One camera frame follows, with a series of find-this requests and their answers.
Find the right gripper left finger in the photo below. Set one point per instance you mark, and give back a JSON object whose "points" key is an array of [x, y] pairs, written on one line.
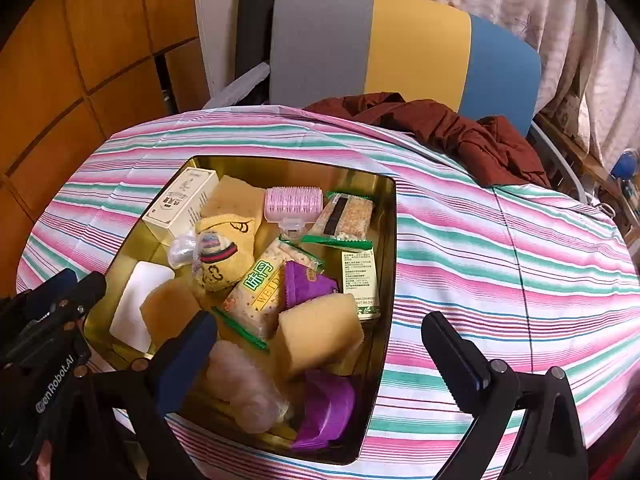
{"points": [[178, 361]]}

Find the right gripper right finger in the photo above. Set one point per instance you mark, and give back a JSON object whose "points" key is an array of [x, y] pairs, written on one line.
{"points": [[463, 368]]}

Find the clear plastic bag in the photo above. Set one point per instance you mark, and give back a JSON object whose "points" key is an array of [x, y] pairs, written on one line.
{"points": [[255, 402]]}

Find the white foam sponge block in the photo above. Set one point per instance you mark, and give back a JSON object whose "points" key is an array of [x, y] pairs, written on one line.
{"points": [[128, 326]]}

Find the purple snack packet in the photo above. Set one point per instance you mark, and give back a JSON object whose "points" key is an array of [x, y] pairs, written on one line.
{"points": [[302, 284], [328, 406]]}

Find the yellow sponge near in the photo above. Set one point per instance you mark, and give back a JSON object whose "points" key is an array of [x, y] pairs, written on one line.
{"points": [[168, 310]]}

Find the yellow sponge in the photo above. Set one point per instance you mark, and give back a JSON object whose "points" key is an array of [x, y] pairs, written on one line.
{"points": [[236, 202], [168, 310], [320, 331]]}

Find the green label cracker packet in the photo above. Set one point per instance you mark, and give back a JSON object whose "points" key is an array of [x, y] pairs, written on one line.
{"points": [[254, 304]]}

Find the striped pink green bedsheet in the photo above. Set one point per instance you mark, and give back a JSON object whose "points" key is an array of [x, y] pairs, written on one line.
{"points": [[529, 275]]}

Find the green white label packet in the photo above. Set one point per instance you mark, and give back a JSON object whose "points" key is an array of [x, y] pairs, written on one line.
{"points": [[360, 279]]}

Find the yellow sponge front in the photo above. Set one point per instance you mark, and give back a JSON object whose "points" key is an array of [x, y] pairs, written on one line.
{"points": [[320, 331]]}

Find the white printed carton box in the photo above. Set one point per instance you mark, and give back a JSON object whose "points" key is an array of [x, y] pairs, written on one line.
{"points": [[178, 209]]}

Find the yellow sponge far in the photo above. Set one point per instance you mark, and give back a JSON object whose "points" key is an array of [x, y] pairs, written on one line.
{"points": [[236, 202]]}

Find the green edged snack packet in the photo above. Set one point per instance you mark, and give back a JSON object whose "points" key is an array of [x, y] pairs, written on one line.
{"points": [[343, 223]]}

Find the dark red garment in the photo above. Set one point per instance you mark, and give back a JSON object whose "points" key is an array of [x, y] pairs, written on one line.
{"points": [[490, 148]]}

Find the blue cup on desk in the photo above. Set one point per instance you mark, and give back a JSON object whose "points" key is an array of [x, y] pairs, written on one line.
{"points": [[627, 165]]}

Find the white chair armrest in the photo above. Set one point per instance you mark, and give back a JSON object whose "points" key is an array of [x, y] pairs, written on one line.
{"points": [[240, 88]]}

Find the orange wooden wardrobe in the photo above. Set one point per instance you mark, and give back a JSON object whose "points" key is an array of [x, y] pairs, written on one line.
{"points": [[73, 73]]}

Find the patterned beige curtain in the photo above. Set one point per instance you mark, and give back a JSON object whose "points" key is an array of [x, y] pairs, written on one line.
{"points": [[589, 84]]}

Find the grey yellow blue chair back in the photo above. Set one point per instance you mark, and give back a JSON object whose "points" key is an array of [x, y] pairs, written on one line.
{"points": [[420, 49]]}

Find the black rolled mat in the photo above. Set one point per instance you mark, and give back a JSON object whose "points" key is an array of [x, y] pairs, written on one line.
{"points": [[252, 49]]}

